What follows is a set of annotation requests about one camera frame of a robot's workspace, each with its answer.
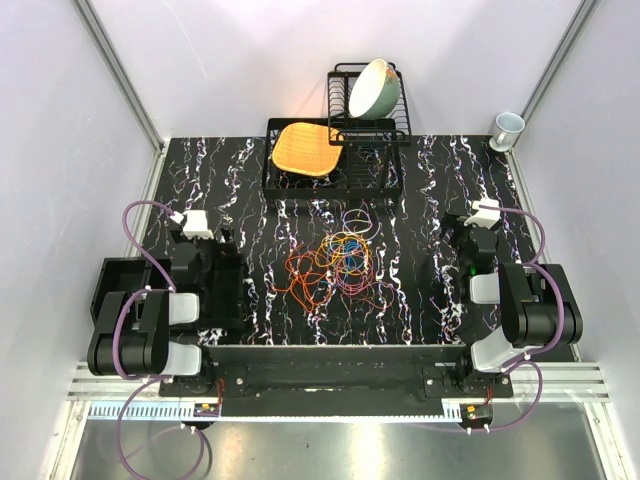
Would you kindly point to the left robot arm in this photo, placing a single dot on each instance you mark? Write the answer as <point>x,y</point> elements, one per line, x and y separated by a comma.
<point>139,306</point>

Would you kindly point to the black sorting bin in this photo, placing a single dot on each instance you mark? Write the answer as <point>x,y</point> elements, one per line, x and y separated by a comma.
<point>223,297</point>
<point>124,275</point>

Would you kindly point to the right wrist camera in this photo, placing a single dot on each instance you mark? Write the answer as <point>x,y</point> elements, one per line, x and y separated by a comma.
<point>485,213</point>

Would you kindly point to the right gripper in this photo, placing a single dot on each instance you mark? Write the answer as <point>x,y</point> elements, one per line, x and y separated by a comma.
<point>454,222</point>

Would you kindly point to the green white bowl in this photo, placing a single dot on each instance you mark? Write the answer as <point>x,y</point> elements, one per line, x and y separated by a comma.
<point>375,92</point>

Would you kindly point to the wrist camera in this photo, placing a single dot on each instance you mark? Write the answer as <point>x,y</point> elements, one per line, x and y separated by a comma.
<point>194,224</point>
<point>485,213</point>

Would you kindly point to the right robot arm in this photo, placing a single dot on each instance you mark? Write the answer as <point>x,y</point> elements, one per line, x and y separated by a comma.
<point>538,310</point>

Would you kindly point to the black dish rack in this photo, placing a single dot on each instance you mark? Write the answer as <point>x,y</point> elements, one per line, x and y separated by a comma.
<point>369,166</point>

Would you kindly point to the black sorting bin left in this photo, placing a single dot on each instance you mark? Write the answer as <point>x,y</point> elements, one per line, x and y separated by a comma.
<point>124,275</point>

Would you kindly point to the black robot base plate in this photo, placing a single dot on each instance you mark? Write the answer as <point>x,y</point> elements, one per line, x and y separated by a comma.
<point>432,371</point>

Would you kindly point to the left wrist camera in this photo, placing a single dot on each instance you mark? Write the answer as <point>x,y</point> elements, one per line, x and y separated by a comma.
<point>194,224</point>

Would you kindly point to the white mug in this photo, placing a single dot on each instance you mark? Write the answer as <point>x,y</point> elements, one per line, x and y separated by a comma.
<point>506,130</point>

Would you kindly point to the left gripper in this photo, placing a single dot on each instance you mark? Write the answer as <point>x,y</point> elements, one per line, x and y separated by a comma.
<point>221,249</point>

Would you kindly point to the black sorting bin right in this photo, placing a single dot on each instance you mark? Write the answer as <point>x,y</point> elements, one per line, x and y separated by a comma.
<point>223,297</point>

